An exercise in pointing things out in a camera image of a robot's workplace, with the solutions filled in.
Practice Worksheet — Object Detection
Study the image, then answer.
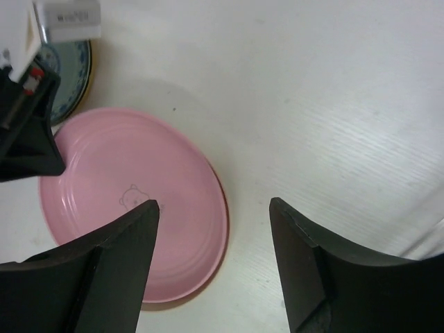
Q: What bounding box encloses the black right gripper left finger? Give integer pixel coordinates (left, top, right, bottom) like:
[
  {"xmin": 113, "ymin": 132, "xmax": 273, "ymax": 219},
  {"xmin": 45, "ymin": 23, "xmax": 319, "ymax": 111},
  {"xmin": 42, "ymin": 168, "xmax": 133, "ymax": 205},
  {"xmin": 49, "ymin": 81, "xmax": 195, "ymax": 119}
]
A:
[{"xmin": 1, "ymin": 200, "xmax": 160, "ymax": 332}]

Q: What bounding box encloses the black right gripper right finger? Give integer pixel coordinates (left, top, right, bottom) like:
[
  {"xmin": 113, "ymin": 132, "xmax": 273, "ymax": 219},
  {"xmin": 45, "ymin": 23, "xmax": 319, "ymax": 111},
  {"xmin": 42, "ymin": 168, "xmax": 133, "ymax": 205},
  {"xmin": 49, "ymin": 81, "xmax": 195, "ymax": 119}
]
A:
[{"xmin": 269, "ymin": 198, "xmax": 443, "ymax": 332}]

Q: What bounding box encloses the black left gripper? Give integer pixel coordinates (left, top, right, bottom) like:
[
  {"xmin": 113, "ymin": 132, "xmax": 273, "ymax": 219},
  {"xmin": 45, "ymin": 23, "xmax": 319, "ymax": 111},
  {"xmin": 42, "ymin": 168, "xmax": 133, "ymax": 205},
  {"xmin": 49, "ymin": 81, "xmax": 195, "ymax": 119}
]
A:
[{"xmin": 1, "ymin": 58, "xmax": 65, "ymax": 182}]

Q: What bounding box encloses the pink plate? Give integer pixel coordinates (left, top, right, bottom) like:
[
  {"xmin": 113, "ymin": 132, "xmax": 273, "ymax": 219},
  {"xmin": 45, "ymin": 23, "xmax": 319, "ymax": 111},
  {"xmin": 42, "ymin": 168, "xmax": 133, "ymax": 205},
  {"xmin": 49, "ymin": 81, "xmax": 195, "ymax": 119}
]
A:
[{"xmin": 39, "ymin": 108, "xmax": 229, "ymax": 304}]

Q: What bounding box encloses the black blue patterned plate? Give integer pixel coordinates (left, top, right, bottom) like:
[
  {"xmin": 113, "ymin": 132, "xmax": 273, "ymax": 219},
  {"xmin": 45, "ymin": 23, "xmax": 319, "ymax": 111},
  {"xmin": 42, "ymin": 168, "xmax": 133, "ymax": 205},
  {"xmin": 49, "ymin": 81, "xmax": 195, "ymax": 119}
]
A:
[{"xmin": 39, "ymin": 41, "xmax": 92, "ymax": 126}]

